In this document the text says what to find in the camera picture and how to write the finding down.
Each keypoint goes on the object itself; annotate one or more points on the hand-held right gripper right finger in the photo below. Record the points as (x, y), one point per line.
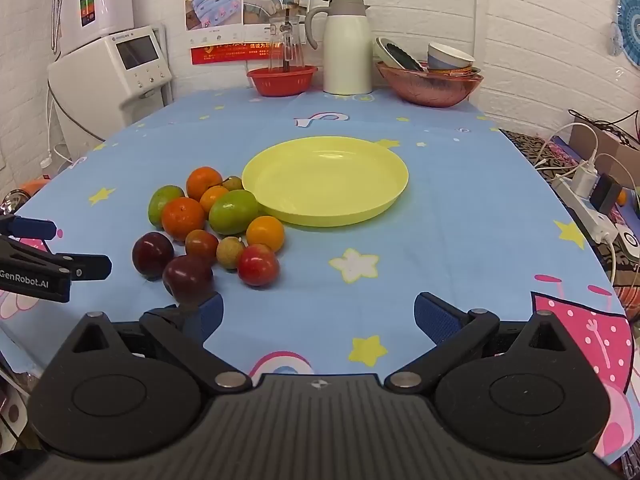
(434, 317)

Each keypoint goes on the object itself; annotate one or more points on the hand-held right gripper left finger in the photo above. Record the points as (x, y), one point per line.
(207, 316)

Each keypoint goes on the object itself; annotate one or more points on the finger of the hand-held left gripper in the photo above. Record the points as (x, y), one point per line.
(35, 228)
(85, 266)

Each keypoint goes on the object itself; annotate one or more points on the dark purple plum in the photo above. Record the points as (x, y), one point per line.
(188, 277)
(153, 254)

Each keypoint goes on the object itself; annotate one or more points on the red plum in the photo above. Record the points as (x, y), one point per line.
(258, 265)
(201, 244)

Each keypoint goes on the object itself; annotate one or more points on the orange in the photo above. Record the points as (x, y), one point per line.
(214, 199)
(265, 233)
(183, 218)
(202, 181)

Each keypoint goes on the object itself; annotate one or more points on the yellow plastic plate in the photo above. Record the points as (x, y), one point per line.
(325, 180)

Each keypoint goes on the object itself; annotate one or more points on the brownish round fruit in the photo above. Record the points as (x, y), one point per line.
(230, 252)

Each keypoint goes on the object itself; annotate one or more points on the blue printed tablecloth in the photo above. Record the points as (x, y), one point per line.
(450, 240)

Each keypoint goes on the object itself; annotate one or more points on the green mango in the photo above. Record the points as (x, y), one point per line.
(164, 202)
(233, 211)

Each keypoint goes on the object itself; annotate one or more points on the small green brown fruit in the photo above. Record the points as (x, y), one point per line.
(233, 183)

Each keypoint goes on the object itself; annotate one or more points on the white appliance with screen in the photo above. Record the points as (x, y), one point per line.
(100, 90)

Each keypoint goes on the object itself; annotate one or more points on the white power strip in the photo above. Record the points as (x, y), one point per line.
(592, 217)

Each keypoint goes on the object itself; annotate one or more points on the dark patterned cloth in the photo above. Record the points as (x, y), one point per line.
(530, 150)

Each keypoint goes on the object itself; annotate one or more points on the white charger plug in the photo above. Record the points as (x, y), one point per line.
(582, 177)

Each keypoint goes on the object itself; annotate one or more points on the white round device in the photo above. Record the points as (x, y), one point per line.
(627, 241)

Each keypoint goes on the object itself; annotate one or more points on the black power adapter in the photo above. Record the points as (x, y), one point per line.
(605, 193)

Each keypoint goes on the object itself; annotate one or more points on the pink glass bowl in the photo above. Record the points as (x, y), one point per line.
(430, 89)

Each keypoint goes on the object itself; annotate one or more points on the brown cardboard box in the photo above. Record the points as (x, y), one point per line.
(600, 142)

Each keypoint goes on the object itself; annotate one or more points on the red plastic basket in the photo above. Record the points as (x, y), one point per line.
(281, 81)

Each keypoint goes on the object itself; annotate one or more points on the blue and white bowl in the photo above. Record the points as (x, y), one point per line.
(447, 57)

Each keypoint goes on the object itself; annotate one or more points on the tilted plates in bowl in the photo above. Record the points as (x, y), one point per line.
(395, 54)

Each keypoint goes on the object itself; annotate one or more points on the clear glass pitcher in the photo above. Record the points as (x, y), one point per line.
(286, 42)

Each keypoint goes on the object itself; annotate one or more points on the white thermos carafe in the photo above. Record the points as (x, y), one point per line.
(347, 45)

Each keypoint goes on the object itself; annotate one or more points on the blue round paper fan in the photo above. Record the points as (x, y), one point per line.
(629, 25)

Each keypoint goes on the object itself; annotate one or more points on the white wall water purifier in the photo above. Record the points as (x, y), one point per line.
(100, 0)

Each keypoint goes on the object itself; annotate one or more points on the wall poster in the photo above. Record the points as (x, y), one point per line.
(250, 5)

